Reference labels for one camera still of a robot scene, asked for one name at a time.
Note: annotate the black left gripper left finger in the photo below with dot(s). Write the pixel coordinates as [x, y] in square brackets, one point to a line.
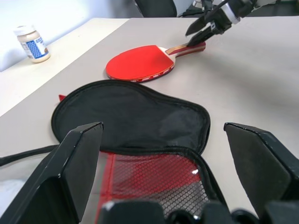
[58, 172]

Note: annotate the black office chair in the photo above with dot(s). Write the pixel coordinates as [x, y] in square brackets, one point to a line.
[156, 7]

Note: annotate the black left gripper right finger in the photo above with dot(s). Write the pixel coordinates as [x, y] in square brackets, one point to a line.
[264, 163]

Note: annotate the red table tennis paddle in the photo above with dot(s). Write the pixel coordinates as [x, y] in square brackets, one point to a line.
[140, 63]

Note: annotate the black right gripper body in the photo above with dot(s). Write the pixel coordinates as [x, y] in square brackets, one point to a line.
[222, 23]

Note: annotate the white jar blue label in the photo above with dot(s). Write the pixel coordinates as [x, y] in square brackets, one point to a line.
[32, 45]

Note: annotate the black paddle case red mesh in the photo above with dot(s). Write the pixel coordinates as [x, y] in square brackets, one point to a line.
[130, 121]

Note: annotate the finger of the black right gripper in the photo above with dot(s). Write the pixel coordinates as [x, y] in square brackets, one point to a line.
[201, 37]
[201, 22]

